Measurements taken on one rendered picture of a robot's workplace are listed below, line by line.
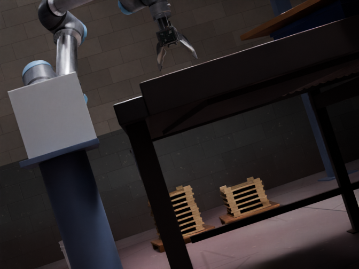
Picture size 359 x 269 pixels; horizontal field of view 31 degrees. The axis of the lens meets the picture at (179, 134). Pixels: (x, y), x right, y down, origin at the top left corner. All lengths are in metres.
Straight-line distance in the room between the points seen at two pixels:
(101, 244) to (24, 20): 5.94
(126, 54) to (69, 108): 5.66
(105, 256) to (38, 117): 0.52
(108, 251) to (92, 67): 5.70
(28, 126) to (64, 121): 0.12
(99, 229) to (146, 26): 5.89
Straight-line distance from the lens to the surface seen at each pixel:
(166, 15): 2.46
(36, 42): 7.90
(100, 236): 2.23
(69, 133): 2.22
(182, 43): 2.45
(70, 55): 2.64
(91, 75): 7.80
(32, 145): 2.23
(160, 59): 2.48
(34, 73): 2.38
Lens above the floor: 0.73
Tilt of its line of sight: 2 degrees up
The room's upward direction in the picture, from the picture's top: 18 degrees counter-clockwise
